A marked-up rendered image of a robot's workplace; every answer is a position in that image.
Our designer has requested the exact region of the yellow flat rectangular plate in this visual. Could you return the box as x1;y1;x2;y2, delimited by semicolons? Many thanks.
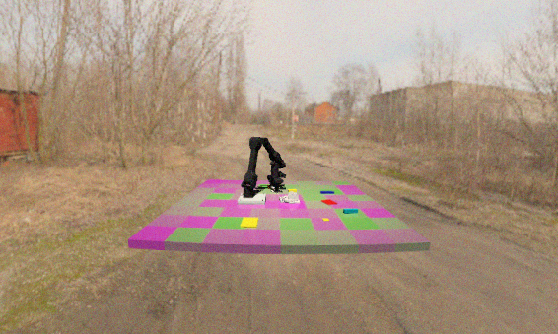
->
241;217;258;228

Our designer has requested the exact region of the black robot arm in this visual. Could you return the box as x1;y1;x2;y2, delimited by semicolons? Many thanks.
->
241;137;286;198

